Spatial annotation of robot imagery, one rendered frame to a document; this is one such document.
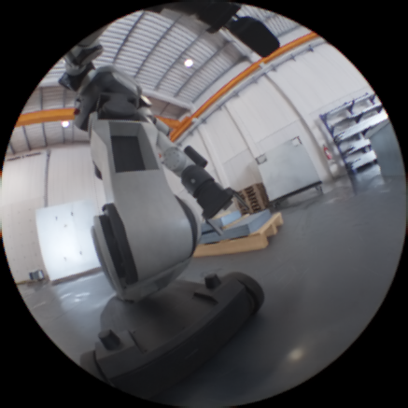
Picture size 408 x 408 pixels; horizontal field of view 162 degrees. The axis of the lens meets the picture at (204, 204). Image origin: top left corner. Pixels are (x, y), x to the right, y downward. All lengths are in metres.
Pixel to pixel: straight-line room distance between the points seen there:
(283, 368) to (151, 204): 0.49
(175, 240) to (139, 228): 0.06
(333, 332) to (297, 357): 0.12
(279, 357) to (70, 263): 4.61
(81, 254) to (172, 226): 4.41
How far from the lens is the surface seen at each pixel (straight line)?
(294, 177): 3.97
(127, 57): 8.21
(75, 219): 4.75
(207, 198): 0.41
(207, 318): 0.40
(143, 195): 0.23
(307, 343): 0.50
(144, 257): 0.20
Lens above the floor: 0.42
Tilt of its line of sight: 6 degrees up
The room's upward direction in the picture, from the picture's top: 20 degrees counter-clockwise
